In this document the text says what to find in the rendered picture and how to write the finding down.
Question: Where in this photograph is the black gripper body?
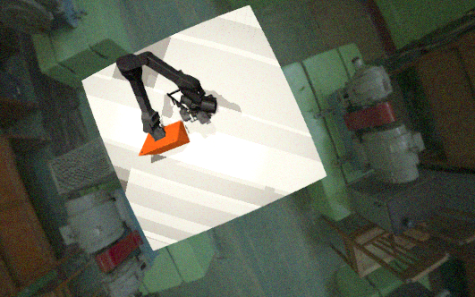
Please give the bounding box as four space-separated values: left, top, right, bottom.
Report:
180 94 213 122

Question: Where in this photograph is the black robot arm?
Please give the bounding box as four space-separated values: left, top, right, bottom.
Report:
115 51 217 141

